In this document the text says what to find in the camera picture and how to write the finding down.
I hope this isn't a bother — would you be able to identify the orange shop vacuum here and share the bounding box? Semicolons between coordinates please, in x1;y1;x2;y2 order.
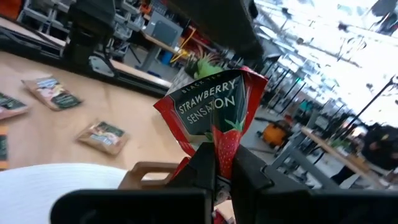
254;115;292;147

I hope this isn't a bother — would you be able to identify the orange mango tea packet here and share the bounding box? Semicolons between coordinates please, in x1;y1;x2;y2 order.
0;124;9;171

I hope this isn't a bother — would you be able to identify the wooden workbench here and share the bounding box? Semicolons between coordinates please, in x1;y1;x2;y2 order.
300;126;386;187
136;29;193;72

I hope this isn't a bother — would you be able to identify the red strawberry tea packet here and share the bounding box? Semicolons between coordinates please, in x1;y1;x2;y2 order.
153;65;269;206

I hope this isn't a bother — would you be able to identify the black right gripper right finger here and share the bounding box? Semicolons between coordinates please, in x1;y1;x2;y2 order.
230;144;398;224

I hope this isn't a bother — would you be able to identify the succulent in white patterned pot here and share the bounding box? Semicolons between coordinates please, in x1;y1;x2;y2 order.
169;51;226;94

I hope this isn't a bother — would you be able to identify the orange bin shelf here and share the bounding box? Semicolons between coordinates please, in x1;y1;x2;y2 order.
0;0;24;19

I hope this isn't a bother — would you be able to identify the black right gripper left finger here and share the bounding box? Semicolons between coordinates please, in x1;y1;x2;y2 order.
50;141;218;224

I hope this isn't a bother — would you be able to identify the white round plate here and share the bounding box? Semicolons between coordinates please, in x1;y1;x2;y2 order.
0;162;128;224

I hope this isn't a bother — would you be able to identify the wooden three-compartment tray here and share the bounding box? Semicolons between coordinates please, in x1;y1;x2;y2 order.
118;161;180;190

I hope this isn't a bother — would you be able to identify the yellow cable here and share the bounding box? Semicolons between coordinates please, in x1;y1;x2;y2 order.
169;27;197;63

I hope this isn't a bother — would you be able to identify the grey box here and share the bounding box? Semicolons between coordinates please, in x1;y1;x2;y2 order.
143;11;184;48

